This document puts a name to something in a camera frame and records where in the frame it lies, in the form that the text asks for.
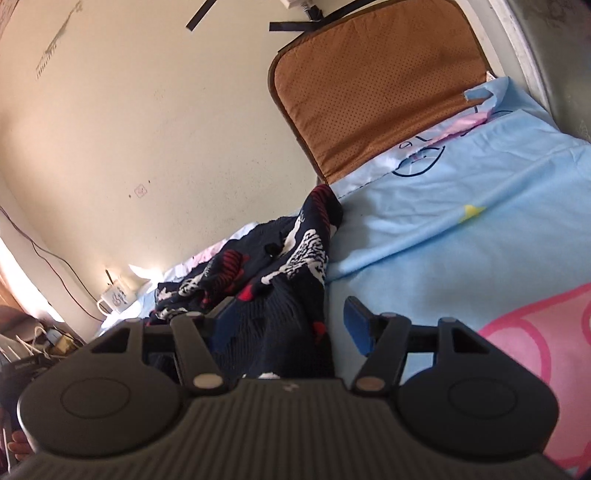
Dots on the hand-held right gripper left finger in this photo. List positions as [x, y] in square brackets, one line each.
[224, 323]

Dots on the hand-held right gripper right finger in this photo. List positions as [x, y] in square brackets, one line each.
[359, 325]

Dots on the dark patterned knitted sweater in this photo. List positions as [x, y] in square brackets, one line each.
[277, 295]

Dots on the person's left hand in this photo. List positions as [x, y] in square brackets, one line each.
[21, 445]

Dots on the white printed mug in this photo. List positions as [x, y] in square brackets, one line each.
[115, 297]

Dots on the blue printed bed sheet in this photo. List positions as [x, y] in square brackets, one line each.
[438, 240]

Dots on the wooden stick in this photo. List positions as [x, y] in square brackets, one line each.
[109, 276]

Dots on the yellow box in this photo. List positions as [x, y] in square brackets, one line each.
[64, 345]

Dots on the brown perforated mat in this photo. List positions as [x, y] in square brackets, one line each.
[369, 92]

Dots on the black tape strip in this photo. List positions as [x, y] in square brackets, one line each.
[295, 26]
[201, 14]

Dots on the white power socket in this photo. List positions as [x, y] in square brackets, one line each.
[300, 7]

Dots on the pink wall sticker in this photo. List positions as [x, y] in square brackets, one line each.
[140, 190]

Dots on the grey panel with white frame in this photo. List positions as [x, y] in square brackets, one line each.
[549, 55]

